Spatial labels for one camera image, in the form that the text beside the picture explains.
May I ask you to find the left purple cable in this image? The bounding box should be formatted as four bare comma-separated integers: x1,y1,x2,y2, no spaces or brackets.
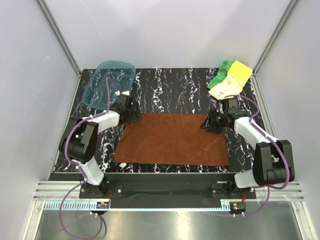
59,77,121,238

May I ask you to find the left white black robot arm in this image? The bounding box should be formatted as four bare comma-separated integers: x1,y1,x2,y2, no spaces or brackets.
58,90,142,198

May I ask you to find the green towel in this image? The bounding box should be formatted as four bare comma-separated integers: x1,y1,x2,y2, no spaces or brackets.
207,60,233,90

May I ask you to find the aluminium frame rail front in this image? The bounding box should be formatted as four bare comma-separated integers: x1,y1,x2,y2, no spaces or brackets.
33,181,304,212

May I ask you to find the aluminium frame post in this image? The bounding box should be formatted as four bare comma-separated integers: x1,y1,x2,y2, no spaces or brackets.
253,0,301,75
35,0,82,77

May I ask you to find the teal transparent plastic bin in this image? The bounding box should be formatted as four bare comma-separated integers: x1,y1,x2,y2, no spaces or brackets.
82,61,136,111

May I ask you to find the right aluminium frame post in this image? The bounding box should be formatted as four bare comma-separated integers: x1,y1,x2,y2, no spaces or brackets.
253,0,301,75

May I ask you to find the cream towel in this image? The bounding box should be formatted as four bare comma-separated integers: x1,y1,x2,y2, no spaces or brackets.
208,74,246,100

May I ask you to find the left aluminium frame post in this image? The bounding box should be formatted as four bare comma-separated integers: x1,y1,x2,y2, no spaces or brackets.
35,0,82,77

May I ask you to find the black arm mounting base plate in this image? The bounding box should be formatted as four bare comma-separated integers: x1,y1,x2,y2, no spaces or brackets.
79,172,256,200

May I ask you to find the yellow towel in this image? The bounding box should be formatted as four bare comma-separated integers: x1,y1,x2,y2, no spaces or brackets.
227,60,253,86

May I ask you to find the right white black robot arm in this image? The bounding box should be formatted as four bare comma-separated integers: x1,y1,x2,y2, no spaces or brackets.
200,95,295,199

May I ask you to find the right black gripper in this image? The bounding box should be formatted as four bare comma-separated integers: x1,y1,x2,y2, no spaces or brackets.
199,108,228,135

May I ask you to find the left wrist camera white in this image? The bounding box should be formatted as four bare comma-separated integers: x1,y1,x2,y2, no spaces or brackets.
115,90,130,96

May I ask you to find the brown towel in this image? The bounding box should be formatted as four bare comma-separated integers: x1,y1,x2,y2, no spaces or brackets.
115,113,230,167

